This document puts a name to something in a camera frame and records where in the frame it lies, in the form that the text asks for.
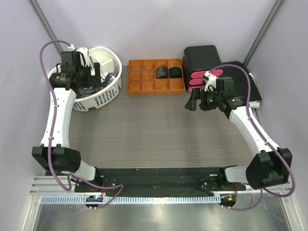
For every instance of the black pink drawer unit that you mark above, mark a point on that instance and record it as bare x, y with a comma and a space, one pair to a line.
195, 62

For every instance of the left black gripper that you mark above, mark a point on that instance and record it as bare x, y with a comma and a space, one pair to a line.
93, 81

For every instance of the rolled black tie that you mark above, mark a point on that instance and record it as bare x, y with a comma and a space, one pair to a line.
175, 72

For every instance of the white slotted cable duct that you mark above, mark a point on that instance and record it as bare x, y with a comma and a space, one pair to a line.
96, 199

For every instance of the floral navy tie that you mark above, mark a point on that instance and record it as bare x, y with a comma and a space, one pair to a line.
86, 92

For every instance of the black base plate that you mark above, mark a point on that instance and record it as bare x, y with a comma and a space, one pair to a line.
166, 180

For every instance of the blue patterned tie in basket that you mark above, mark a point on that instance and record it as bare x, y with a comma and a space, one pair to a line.
110, 77

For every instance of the rolled dark patterned tie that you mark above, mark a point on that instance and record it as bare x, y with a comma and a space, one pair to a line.
162, 72

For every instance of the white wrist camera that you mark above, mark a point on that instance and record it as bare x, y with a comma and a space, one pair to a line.
84, 54
210, 82

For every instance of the orange compartment tray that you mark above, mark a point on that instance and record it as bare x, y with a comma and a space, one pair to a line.
155, 77

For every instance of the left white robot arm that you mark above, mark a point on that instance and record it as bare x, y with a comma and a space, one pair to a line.
54, 153

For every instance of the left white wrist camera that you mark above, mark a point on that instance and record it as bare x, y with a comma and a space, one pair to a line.
84, 54

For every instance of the aluminium frame rail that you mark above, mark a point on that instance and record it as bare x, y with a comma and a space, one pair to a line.
44, 185

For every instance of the white plastic basket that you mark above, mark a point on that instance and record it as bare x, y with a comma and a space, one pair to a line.
64, 73

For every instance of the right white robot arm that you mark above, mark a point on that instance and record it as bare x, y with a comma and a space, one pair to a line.
271, 165

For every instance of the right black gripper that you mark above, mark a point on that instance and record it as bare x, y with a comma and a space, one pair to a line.
203, 106

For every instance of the black folder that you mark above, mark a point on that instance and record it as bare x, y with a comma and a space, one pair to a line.
240, 81

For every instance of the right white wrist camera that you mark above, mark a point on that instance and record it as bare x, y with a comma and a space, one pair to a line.
210, 82

